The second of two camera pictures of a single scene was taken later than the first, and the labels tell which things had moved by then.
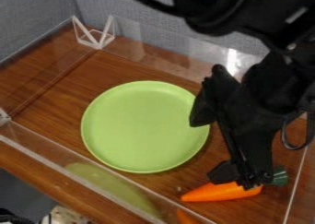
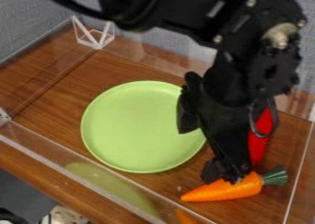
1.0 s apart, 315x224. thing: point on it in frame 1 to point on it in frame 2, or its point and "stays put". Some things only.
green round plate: [136, 128] stays put
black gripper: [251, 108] to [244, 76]
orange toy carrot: [219, 191] stays put
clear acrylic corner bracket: [95, 38] stays put
